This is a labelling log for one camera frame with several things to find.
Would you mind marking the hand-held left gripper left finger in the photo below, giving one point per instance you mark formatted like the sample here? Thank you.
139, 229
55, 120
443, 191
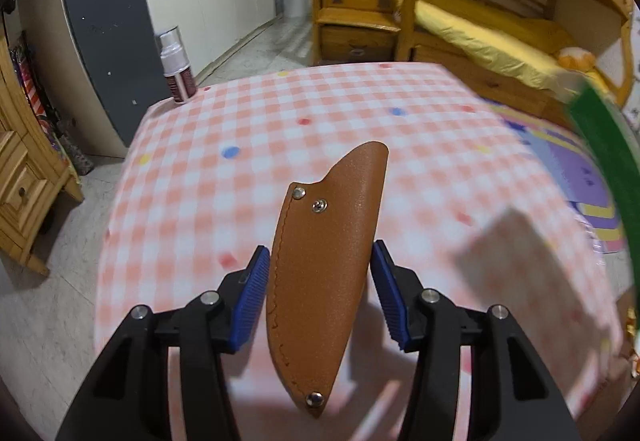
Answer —
250, 301

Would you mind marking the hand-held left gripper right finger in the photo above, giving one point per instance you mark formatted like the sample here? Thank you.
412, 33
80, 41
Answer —
392, 306

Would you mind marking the brown leather sheath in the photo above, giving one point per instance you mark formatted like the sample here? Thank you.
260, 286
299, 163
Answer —
325, 271

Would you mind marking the green packet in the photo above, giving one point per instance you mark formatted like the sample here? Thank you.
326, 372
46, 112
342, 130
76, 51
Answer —
610, 151

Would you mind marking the pink checkered tablecloth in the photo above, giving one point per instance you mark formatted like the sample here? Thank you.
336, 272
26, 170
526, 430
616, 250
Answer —
250, 121

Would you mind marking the rainbow rug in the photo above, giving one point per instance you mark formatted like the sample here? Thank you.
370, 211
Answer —
575, 171

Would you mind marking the spray bottle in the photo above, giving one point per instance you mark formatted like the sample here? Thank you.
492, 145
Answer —
177, 76

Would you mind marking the wooden bunk bed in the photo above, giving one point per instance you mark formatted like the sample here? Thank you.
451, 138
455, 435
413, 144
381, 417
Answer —
500, 81

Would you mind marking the wooden cabinet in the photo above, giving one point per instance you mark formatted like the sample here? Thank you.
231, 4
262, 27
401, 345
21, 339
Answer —
20, 201

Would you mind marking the yellow bedsheet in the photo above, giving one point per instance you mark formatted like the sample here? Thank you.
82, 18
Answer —
475, 36

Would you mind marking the colourful patterned packages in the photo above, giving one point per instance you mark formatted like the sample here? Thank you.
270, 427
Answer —
35, 86

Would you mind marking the plush toy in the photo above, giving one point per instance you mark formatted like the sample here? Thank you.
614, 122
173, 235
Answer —
575, 58

